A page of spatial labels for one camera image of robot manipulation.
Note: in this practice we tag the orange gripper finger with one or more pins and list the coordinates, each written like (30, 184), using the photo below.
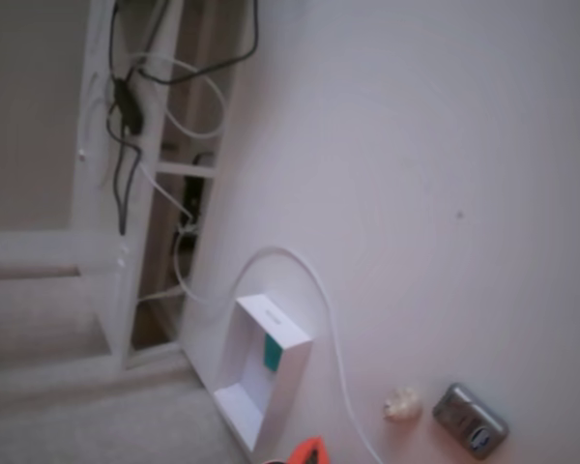
(323, 452)
(302, 452)

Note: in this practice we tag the green cube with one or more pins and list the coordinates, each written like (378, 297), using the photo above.
(272, 353)

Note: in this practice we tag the white cardboard box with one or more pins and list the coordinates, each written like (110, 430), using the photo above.
(295, 377)

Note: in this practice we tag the beige bear figurine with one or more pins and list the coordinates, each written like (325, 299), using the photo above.
(403, 406)

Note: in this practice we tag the grey metal compact device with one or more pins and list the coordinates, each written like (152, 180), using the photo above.
(469, 420)

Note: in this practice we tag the white frame furniture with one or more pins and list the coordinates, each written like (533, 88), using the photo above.
(89, 203)

